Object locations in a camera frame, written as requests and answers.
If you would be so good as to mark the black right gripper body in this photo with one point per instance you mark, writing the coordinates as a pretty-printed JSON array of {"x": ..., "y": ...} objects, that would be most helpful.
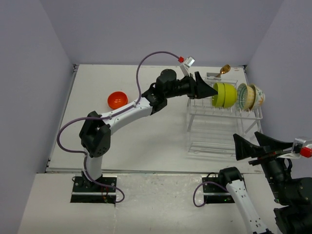
[{"x": 276, "y": 169}]

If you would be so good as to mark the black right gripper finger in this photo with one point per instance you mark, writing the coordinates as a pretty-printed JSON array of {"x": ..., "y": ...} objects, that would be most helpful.
[
  {"x": 270, "y": 145},
  {"x": 244, "y": 149}
]

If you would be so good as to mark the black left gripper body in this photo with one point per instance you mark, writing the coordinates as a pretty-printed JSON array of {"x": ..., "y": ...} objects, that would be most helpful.
[{"x": 185, "y": 87}]

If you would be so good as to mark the green bowl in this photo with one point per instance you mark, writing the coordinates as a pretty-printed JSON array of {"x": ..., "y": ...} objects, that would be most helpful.
[
  {"x": 230, "y": 95},
  {"x": 219, "y": 99}
]

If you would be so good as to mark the orange bowl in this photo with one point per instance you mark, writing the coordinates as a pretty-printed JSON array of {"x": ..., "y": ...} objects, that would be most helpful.
[
  {"x": 117, "y": 94},
  {"x": 117, "y": 102}
]

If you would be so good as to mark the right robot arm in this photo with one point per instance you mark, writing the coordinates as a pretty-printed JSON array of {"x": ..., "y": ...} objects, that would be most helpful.
[{"x": 294, "y": 195}]

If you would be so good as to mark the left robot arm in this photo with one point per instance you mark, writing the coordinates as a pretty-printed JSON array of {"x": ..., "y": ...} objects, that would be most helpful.
[{"x": 97, "y": 129}]

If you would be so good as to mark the gold spoon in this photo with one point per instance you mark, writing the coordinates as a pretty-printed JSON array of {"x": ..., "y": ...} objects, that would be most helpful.
[{"x": 225, "y": 69}]

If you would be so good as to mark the yellow floral white bowl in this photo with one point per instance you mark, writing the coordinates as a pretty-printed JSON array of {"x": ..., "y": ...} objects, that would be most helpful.
[{"x": 259, "y": 97}]

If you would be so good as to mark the teal patterned white bowl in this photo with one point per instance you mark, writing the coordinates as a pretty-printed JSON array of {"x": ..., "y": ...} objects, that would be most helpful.
[{"x": 245, "y": 97}]

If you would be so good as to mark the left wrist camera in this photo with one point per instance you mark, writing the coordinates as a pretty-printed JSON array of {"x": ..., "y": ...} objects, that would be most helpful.
[{"x": 185, "y": 64}]

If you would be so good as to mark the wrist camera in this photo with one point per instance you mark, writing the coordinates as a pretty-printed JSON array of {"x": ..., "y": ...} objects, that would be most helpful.
[
  {"x": 301, "y": 147},
  {"x": 185, "y": 64}
]

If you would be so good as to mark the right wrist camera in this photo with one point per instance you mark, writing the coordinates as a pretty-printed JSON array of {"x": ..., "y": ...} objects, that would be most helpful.
[{"x": 301, "y": 147}]

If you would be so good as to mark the white wire dish rack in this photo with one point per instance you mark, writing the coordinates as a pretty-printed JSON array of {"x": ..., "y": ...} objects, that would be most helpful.
[{"x": 210, "y": 129}]

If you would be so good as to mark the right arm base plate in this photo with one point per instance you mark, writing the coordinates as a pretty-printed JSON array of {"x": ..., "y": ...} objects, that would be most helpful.
[{"x": 214, "y": 194}]

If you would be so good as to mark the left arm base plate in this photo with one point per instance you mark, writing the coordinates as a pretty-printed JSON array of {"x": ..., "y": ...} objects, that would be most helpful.
[{"x": 84, "y": 191}]

